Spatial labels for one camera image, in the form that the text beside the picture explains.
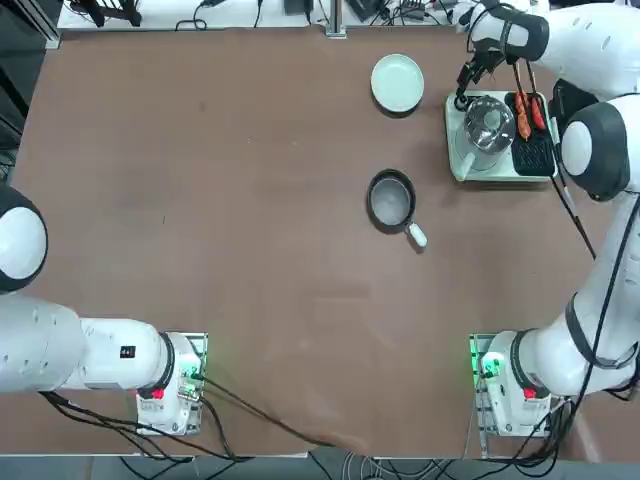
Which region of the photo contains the mint green cooking machine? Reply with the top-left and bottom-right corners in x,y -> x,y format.
444,79 -> 601,184

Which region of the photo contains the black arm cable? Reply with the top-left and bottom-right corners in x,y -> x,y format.
502,14 -> 599,261

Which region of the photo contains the mint green saucepan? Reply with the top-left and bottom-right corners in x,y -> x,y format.
453,97 -> 516,182

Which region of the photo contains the mint green plate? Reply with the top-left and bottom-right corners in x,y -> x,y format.
370,53 -> 426,114

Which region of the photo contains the double sausage skewer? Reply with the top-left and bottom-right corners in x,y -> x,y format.
512,59 -> 534,139

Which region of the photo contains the glass pot lid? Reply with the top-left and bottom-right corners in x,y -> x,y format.
463,97 -> 516,151

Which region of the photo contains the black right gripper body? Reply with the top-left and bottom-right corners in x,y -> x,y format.
468,40 -> 507,81

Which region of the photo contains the black frying pan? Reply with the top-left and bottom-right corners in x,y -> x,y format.
367,168 -> 429,249

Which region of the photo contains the aluminium profile post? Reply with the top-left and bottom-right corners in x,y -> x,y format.
325,0 -> 347,39

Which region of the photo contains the single sausage skewer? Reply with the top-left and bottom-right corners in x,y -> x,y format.
527,64 -> 546,130

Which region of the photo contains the black base cable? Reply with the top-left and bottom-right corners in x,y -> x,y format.
199,374 -> 346,449

